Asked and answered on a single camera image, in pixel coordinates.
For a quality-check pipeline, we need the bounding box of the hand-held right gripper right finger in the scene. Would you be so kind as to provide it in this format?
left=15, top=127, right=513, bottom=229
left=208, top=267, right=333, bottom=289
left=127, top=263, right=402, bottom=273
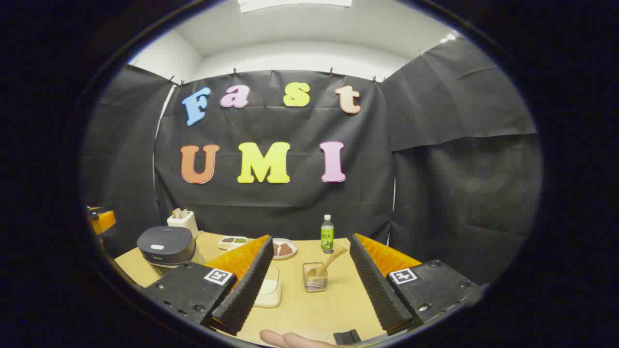
left=348, top=233, right=479, bottom=336

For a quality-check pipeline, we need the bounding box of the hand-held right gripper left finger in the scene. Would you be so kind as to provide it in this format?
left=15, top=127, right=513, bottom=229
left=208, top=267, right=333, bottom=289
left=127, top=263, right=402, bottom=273
left=143, top=235, right=275, bottom=335

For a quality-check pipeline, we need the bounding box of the clear box of rice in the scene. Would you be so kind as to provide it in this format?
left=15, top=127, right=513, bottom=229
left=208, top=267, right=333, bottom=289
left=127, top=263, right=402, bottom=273
left=254, top=265, right=282, bottom=308

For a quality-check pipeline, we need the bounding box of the clear chopstick holder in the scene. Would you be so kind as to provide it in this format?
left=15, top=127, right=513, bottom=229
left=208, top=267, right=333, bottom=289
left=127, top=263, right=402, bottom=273
left=303, top=262, right=328, bottom=292

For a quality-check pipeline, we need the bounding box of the dark grey rice cooker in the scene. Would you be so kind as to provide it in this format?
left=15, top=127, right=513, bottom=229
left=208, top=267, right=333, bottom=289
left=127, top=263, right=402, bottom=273
left=137, top=226, right=196, bottom=269

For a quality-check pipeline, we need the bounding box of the white round plate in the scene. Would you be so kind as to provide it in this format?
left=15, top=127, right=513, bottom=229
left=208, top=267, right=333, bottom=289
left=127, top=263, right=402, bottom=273
left=271, top=238, right=298, bottom=260

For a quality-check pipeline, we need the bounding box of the green drink bottle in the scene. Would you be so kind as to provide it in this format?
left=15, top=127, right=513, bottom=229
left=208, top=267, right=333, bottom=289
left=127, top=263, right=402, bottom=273
left=321, top=215, right=335, bottom=254

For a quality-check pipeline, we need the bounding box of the white toaster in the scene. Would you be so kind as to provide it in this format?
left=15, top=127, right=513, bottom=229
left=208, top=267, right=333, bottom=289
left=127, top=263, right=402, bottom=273
left=167, top=209, right=200, bottom=237

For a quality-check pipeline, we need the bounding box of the black backdrop cloth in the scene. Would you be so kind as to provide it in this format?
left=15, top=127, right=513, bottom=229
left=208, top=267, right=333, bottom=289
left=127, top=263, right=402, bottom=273
left=82, top=38, right=542, bottom=286

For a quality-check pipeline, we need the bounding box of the large ceiling light panel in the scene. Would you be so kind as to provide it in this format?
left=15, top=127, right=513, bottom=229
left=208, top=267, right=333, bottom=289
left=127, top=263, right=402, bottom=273
left=237, top=0, right=353, bottom=14

